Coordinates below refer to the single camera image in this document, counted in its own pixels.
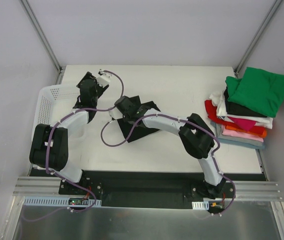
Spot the right aluminium corner post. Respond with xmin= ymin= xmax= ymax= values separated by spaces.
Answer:
xmin=233 ymin=0 xmax=284 ymax=77

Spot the left aluminium corner post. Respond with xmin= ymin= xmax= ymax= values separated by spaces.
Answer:
xmin=19 ymin=0 xmax=65 ymax=85

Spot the magenta folded t-shirt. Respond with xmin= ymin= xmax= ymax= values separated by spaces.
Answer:
xmin=229 ymin=117 xmax=256 ymax=131

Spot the slotted cable duct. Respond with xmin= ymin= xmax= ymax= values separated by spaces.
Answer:
xmin=24 ymin=196 xmax=102 ymax=208
xmin=192 ymin=201 xmax=209 ymax=211

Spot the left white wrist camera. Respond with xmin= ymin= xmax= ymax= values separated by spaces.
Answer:
xmin=96 ymin=69 xmax=111 ymax=87

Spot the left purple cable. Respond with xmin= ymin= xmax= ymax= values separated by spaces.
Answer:
xmin=21 ymin=69 xmax=125 ymax=221

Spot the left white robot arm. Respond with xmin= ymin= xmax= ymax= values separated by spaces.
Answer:
xmin=29 ymin=72 xmax=110 ymax=195

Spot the black folded t-shirt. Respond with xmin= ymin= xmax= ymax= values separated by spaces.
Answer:
xmin=224 ymin=88 xmax=267 ymax=118

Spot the right slotted cable duct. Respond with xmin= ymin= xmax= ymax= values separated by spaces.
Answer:
xmin=192 ymin=201 xmax=209 ymax=211

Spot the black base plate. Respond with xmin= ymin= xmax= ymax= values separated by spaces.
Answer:
xmin=58 ymin=170 xmax=235 ymax=209

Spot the aluminium corner post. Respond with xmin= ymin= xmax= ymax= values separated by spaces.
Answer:
xmin=233 ymin=0 xmax=284 ymax=77
xmin=19 ymin=0 xmax=65 ymax=85

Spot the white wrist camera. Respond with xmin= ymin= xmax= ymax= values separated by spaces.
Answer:
xmin=96 ymin=69 xmax=111 ymax=87
xmin=108 ymin=108 xmax=123 ymax=123

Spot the black graphic t-shirt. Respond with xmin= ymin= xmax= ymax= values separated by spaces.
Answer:
xmin=116 ymin=95 xmax=162 ymax=144

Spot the aluminium rail frame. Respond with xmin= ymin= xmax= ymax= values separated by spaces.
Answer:
xmin=13 ymin=169 xmax=282 ymax=201

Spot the grey folded t-shirt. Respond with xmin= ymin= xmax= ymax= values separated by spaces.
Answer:
xmin=218 ymin=134 xmax=265 ymax=150

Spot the orange folded t-shirt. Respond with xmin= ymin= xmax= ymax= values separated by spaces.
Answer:
xmin=225 ymin=125 xmax=267 ymax=138

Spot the left slotted cable duct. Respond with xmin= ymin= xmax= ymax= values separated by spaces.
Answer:
xmin=24 ymin=196 xmax=102 ymax=208

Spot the green folded t-shirt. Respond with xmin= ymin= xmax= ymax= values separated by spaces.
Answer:
xmin=226 ymin=67 xmax=284 ymax=118

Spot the white folded t-shirt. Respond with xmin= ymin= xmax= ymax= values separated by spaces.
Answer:
xmin=209 ymin=91 xmax=273 ymax=129

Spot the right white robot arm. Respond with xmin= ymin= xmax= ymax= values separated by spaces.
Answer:
xmin=114 ymin=96 xmax=226 ymax=199

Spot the light blue folded t-shirt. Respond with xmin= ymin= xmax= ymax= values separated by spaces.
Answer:
xmin=210 ymin=121 xmax=265 ymax=150

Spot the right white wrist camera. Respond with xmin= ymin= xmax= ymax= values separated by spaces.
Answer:
xmin=108 ymin=108 xmax=123 ymax=123

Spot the white plastic basket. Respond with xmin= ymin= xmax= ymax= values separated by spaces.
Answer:
xmin=31 ymin=84 xmax=88 ymax=145

